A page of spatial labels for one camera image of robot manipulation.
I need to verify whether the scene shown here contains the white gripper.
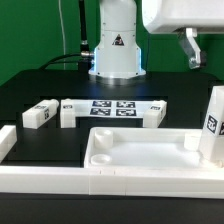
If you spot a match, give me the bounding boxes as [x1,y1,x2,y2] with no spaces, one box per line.
[142,0,224,69]

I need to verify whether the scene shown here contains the white desk tabletop tray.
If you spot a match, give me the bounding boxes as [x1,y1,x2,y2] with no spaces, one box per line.
[84,127,224,169]

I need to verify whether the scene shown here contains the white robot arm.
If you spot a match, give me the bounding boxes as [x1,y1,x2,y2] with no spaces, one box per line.
[89,0,224,80]

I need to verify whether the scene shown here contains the white U-shaped obstacle fence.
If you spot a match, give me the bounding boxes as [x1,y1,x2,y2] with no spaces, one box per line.
[0,125,224,199]

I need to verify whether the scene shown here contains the white marker base plate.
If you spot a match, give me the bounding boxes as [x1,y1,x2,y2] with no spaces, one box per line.
[73,99,153,118]

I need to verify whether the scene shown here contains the black cable with connector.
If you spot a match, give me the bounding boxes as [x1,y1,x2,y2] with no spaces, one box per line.
[39,0,95,70]

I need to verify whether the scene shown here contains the white thin cable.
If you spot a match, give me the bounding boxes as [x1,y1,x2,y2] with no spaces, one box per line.
[58,0,67,70]

